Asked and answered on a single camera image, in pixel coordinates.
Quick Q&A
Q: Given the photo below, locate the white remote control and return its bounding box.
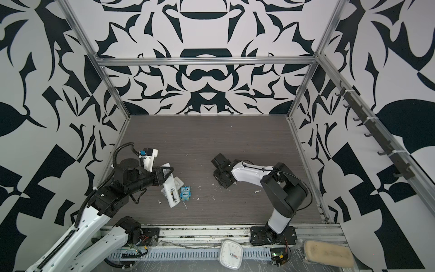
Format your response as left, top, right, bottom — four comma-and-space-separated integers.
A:
161, 170, 184, 208

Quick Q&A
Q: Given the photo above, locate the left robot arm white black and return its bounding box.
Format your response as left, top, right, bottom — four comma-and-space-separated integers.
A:
28, 159, 173, 272

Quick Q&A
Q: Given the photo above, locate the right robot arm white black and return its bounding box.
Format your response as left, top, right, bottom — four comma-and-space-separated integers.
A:
211, 154, 310, 235

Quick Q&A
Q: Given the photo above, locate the white battery cover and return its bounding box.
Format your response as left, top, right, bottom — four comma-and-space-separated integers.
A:
161, 176, 184, 197

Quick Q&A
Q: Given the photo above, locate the blue owl toy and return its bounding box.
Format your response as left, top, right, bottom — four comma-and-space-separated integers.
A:
180, 186, 191, 202

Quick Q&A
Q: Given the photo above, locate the white square clock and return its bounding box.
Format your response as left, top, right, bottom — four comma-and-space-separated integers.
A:
219, 240, 243, 270

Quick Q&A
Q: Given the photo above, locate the small green circuit board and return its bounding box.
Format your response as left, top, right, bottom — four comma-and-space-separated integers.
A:
271, 247, 289, 266

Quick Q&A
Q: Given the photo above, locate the beige foam pad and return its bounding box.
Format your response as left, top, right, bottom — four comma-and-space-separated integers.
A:
303, 240, 355, 269

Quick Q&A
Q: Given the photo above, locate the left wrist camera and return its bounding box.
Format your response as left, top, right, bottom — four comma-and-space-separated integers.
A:
139, 148, 158, 172

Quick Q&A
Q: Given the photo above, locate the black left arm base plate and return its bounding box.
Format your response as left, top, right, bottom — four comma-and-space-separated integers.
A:
136, 227, 160, 247

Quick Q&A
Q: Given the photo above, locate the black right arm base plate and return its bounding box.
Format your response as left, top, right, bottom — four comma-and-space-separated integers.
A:
250, 226, 298, 247

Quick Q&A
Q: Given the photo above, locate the white slotted cable duct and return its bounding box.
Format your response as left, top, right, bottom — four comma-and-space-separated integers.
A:
107, 248, 272, 261

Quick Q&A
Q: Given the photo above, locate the aluminium frame top bar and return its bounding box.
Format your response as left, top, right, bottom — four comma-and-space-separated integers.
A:
96, 56, 315, 67

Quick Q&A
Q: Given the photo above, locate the black hook rail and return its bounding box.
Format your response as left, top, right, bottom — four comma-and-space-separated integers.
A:
336, 81, 415, 180

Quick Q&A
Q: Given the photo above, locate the aluminium frame corner post left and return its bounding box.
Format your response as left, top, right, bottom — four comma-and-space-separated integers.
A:
50, 1, 129, 128

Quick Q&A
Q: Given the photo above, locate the aluminium frame corner post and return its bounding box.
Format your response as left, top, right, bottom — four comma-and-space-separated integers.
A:
50, 1, 129, 128
287, 0, 349, 120

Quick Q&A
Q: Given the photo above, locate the aluminium frame corner post right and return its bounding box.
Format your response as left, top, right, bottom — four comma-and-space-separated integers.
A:
287, 0, 349, 120

